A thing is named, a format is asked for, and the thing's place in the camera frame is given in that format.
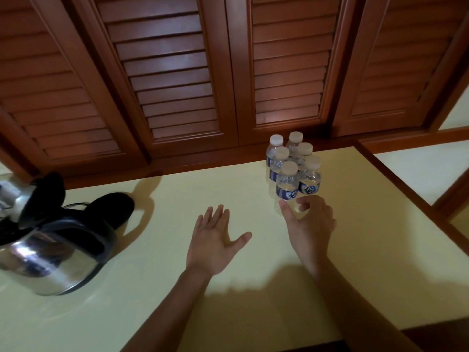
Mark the wooden cabinet cream top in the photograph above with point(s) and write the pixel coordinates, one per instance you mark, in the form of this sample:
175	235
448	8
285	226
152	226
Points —
439	337

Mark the person's right forearm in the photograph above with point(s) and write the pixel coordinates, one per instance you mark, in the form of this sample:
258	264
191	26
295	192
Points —
359	311

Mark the person's left forearm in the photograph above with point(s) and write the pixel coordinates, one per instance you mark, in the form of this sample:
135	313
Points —
168	315

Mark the person's left hand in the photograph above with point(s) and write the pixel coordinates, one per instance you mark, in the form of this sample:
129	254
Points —
212	245

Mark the wooden louvered shutter door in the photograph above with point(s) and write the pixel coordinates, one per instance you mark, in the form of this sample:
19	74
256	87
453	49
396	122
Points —
289	69
395	69
165	69
55	106

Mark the cluster of small water bottles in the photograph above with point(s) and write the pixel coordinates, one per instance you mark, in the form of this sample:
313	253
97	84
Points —
309	179

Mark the person's right hand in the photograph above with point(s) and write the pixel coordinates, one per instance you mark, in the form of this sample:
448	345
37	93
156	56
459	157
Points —
313	234

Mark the stainless steel electric kettle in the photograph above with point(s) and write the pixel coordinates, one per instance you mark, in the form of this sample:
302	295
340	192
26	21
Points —
55	267

